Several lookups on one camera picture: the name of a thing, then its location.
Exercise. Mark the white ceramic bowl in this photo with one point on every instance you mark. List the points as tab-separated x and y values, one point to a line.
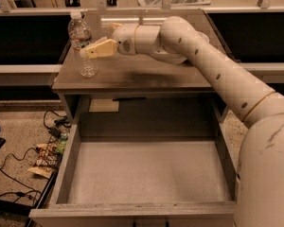
203	36

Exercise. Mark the black power adapter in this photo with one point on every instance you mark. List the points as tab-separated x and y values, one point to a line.
55	132

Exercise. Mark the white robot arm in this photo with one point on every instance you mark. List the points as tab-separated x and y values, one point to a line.
260	179

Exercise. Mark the brown snack bag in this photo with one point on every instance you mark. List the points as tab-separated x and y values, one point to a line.
47	161

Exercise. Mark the open grey top drawer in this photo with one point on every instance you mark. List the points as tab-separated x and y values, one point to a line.
159	162

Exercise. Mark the grey cabinet with glass top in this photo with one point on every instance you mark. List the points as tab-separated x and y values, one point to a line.
137	90

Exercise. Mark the clear plastic water bottle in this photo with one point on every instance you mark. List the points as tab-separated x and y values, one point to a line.
80	36

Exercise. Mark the green bottle on floor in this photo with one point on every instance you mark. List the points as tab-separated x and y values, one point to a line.
62	144

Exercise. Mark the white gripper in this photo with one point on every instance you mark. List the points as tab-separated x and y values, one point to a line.
125	39

